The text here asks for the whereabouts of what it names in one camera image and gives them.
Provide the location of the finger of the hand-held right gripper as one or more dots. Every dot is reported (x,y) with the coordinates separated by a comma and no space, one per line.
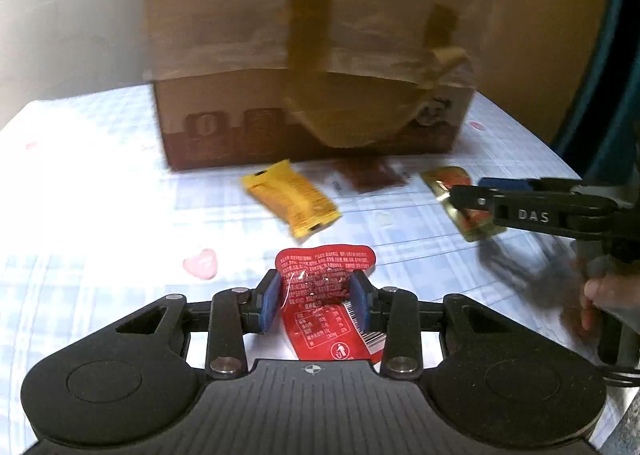
(530,215)
(502,183)

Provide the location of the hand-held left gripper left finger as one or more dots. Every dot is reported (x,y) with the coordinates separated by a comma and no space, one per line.
(269,302)

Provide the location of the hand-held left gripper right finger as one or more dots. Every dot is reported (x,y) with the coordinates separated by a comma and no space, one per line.
(359,302)

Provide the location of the gold and red snack packet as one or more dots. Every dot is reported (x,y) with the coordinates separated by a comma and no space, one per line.
(460,207)

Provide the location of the brown cardboard box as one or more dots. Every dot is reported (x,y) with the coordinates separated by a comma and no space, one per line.
(300,60)

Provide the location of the person's right hand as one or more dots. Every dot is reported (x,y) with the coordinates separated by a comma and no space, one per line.
(612,292)

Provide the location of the yellow snack packet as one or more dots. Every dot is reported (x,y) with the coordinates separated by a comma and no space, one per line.
(292,197)

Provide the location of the dark brown snack packet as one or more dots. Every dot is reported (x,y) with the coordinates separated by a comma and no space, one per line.
(367,175)

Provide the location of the dark blue cloth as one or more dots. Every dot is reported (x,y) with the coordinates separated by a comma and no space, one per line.
(607,85)

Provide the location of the orange wooden door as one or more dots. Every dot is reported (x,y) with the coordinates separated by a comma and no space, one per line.
(545,25)

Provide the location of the checked tablecloth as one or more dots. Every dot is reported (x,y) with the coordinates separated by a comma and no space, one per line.
(125,195)

